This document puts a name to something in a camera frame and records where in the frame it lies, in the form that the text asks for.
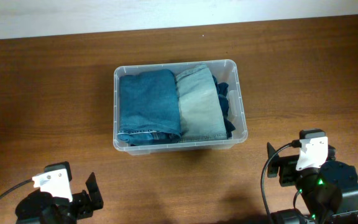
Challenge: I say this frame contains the black camera cable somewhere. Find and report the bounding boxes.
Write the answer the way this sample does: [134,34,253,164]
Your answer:
[260,139,303,224]
[0,178,34,223]

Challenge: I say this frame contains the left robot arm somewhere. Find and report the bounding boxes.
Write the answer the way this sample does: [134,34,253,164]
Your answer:
[15,161,104,224]

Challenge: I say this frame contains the teal taped cloth bundle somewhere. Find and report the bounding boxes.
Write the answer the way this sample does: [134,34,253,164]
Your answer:
[213,75,236,138]

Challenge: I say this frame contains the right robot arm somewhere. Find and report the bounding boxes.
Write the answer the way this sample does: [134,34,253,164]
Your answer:
[260,129,358,224]

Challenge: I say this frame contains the clear plastic storage container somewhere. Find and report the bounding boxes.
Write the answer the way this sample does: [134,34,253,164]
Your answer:
[112,59,248,156]

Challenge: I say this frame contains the right black camera cable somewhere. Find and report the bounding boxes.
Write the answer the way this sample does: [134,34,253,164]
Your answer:
[260,139,303,224]

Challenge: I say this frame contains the light blue jeans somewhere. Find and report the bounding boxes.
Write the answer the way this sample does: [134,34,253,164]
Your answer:
[175,64,227,143]

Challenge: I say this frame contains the dark blue jeans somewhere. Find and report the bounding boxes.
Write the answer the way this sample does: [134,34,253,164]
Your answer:
[117,69,181,146]

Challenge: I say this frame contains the left black camera cable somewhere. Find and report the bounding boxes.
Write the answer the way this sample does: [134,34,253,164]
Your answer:
[0,178,34,223]

